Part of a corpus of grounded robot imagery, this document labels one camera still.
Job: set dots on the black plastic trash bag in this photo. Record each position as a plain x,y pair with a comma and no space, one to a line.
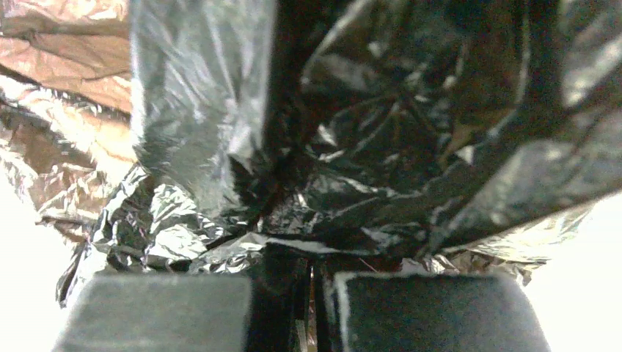
215,137

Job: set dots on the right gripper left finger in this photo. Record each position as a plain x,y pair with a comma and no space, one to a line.
280,298

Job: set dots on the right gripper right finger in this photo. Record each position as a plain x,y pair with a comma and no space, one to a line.
327,321

